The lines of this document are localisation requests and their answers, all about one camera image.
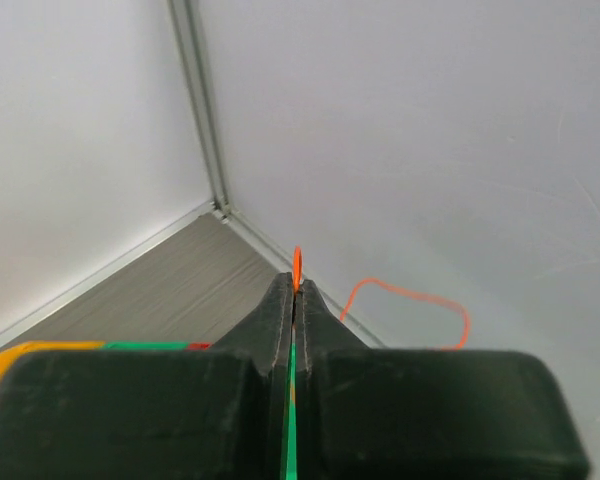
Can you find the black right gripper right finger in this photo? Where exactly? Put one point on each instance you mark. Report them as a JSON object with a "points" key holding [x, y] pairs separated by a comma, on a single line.
{"points": [[379, 413]]}

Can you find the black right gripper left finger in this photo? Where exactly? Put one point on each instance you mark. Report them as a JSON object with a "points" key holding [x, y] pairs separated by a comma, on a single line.
{"points": [[218, 413]]}

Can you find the red plastic bin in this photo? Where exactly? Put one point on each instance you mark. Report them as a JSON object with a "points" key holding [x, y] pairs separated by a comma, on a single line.
{"points": [[198, 346]]}

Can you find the green plastic bin near yellow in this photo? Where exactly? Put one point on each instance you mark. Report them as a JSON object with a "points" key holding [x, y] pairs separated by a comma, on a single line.
{"points": [[290, 471]]}

